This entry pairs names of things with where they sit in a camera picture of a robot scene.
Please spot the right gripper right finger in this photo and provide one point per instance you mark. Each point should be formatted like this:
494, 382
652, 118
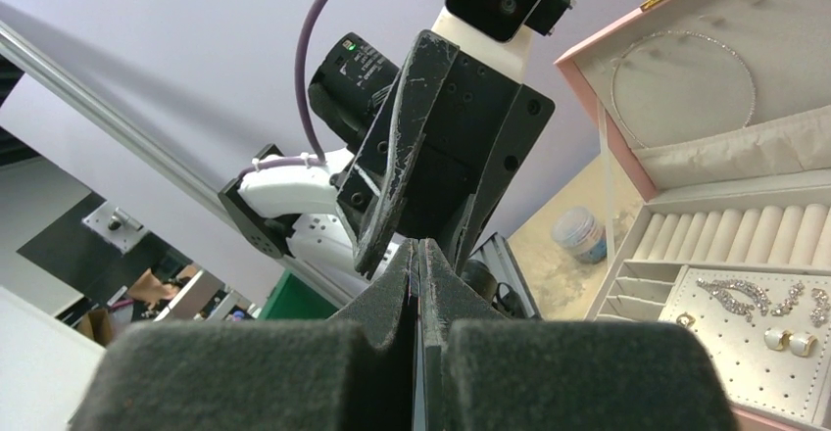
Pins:
483, 371

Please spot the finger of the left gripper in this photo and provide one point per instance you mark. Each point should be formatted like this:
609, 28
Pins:
465, 227
389, 155

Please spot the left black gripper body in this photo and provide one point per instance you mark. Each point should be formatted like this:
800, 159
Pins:
480, 130

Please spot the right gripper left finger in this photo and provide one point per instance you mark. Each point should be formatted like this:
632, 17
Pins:
353, 371

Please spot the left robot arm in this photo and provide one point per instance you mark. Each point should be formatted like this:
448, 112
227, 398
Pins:
286, 206

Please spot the pink jewelry box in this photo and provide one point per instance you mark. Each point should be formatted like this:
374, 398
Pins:
718, 112

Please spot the small clear round container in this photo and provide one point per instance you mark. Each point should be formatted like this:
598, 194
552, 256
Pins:
581, 235

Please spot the crystal earrings in box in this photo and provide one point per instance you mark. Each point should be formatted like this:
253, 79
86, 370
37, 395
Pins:
746, 298

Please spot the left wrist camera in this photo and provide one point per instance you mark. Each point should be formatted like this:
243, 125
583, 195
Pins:
499, 33

